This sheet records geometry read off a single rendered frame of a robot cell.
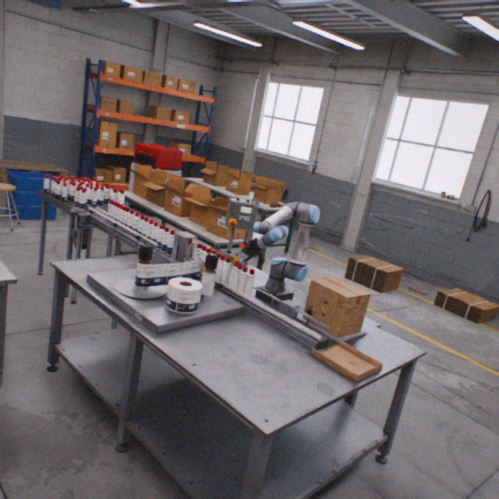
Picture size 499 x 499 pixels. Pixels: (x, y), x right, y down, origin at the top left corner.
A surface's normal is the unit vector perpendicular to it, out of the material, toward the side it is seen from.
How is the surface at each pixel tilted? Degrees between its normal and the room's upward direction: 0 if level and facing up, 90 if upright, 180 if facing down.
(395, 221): 90
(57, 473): 0
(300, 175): 90
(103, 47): 90
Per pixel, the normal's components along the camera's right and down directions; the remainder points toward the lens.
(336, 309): -0.76, 0.04
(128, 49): 0.65, 0.32
